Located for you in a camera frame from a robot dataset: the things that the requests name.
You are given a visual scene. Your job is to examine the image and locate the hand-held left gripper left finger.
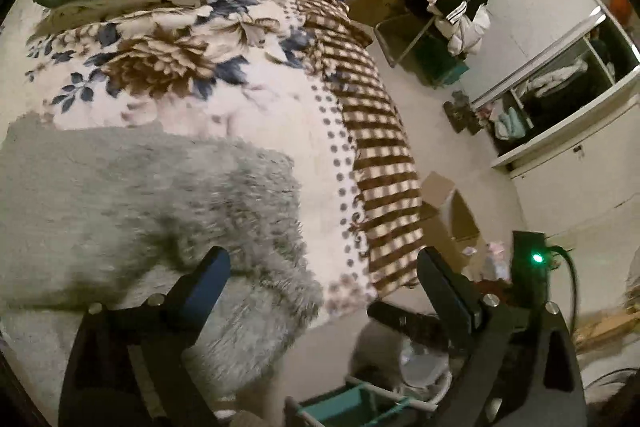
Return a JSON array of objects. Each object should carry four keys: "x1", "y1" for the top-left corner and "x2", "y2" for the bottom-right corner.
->
[{"x1": 58, "y1": 246, "x2": 232, "y2": 427}]

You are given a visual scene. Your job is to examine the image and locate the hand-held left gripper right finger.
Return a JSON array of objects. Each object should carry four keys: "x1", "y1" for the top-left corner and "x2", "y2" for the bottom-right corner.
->
[{"x1": 416, "y1": 247, "x2": 588, "y2": 427}]

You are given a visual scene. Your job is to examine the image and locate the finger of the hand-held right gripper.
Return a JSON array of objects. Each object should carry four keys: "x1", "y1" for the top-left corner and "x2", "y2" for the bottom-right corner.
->
[{"x1": 367, "y1": 301, "x2": 458, "y2": 349}]

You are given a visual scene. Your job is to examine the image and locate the grey fluffy blanket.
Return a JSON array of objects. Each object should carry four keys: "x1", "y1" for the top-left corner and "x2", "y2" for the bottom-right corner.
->
[{"x1": 0, "y1": 122, "x2": 326, "y2": 408}]

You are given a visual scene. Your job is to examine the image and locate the folded beige pants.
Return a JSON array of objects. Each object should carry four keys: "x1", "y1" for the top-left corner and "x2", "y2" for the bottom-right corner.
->
[{"x1": 30, "y1": 0, "x2": 216, "y2": 40}]

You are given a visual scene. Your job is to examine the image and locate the small open cardboard box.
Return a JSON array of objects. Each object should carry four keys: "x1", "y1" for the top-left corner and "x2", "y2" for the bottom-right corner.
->
[{"x1": 420, "y1": 172, "x2": 481, "y2": 268}]

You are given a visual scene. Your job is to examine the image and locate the teal metal rack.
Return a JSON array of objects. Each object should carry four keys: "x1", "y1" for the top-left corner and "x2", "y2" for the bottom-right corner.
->
[{"x1": 285, "y1": 374, "x2": 451, "y2": 427}]

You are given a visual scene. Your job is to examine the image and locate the dark patterned slippers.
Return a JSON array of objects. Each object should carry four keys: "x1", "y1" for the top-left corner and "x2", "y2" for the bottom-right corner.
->
[{"x1": 444, "y1": 91, "x2": 483, "y2": 135}]

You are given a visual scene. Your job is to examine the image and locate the floral bed blanket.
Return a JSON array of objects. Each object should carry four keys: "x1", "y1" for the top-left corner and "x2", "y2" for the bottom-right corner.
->
[{"x1": 0, "y1": 0, "x2": 426, "y2": 323}]

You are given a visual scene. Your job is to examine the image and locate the teal bin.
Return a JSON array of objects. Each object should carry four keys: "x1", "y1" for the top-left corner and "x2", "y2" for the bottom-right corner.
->
[{"x1": 430, "y1": 57, "x2": 471, "y2": 88}]

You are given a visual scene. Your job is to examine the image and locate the white wardrobe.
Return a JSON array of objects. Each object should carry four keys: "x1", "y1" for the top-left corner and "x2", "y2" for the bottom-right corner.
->
[{"x1": 470, "y1": 0, "x2": 640, "y2": 253}]

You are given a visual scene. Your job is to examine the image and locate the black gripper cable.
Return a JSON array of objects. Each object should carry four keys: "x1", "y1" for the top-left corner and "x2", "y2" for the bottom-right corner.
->
[{"x1": 547, "y1": 247, "x2": 581, "y2": 323}]

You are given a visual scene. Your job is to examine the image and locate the metal frame chair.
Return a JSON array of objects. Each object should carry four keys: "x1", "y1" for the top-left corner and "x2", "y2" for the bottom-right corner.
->
[{"x1": 374, "y1": 14, "x2": 451, "y2": 80}]

